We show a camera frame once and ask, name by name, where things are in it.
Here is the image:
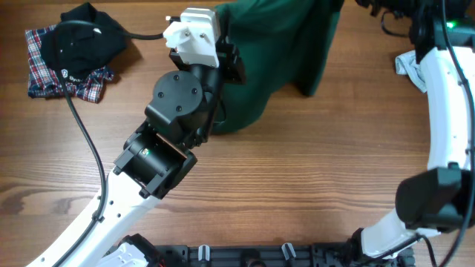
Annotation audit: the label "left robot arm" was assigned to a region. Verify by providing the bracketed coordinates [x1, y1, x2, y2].
[31, 33, 246, 266]

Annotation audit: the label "right black camera cable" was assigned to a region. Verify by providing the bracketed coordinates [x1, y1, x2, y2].
[370, 0, 475, 267]

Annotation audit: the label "dark green shorts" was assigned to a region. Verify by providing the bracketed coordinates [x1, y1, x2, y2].
[212, 0, 344, 134]

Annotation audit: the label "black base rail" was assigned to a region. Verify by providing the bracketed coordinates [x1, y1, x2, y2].
[155, 243, 348, 267]

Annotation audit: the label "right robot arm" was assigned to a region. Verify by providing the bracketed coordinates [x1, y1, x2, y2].
[347, 0, 474, 266]

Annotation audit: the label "black polo shirt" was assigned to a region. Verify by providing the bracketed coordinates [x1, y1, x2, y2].
[40, 25, 127, 83]

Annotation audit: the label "red plaid shirt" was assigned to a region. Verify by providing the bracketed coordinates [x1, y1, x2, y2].
[25, 25, 114, 103]

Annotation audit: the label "light blue striped cloth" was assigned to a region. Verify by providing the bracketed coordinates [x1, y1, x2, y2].
[395, 50, 427, 93]

